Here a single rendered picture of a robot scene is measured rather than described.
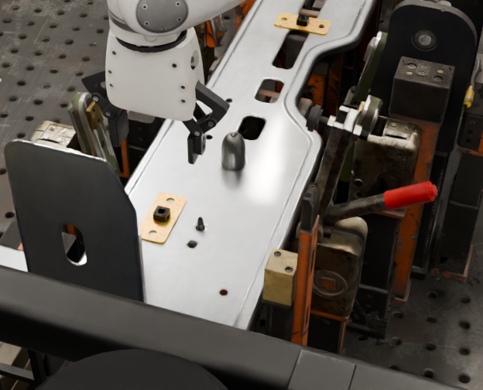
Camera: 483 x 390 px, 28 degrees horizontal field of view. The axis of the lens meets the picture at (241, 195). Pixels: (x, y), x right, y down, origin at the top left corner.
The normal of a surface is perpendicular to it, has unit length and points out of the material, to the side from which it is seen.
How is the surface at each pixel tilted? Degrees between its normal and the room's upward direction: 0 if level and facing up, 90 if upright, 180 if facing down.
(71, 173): 90
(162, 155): 0
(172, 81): 90
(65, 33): 0
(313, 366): 0
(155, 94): 94
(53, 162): 90
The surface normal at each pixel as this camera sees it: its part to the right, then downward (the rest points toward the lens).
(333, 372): 0.01, -0.73
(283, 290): -0.31, 0.65
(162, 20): 0.18, 0.71
